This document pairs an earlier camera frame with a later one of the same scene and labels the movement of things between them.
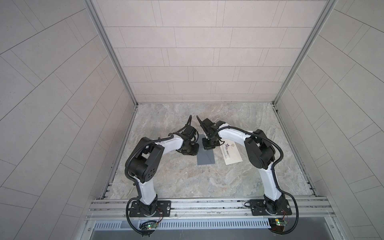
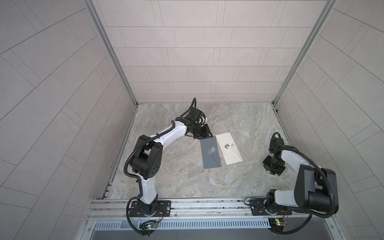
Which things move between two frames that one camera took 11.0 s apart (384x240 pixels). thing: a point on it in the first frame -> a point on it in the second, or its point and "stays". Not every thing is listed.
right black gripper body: [210, 143] -> [272, 165]
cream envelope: [230, 153] stays
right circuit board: [277, 224] stays
